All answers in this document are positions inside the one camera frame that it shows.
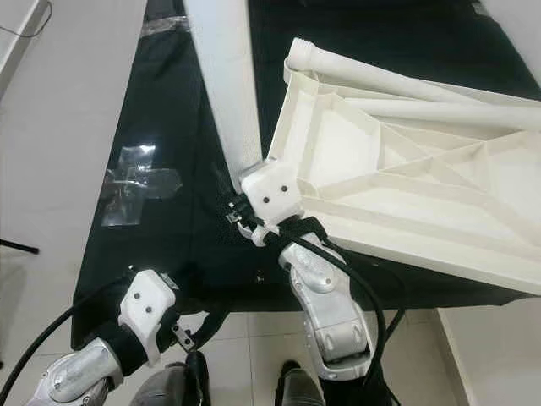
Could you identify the white plastic children table top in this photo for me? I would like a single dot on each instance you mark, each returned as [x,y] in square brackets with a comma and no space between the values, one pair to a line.
[414,186]

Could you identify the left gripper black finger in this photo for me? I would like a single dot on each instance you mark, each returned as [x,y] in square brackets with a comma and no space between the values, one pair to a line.
[213,326]

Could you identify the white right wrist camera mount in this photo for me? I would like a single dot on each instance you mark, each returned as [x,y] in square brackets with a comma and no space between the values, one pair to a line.
[270,190]

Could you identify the black tripod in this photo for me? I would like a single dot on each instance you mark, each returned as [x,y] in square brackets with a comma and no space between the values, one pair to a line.
[17,246]

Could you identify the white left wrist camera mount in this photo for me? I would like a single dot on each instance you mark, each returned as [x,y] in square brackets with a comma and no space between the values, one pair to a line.
[148,304]

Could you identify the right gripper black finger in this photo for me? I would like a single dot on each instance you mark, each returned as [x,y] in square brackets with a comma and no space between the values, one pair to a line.
[225,188]

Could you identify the black tablecloth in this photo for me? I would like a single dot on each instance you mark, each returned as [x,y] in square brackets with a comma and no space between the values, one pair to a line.
[177,245]

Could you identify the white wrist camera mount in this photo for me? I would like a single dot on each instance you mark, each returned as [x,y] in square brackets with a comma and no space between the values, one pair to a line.
[148,304]
[270,190]

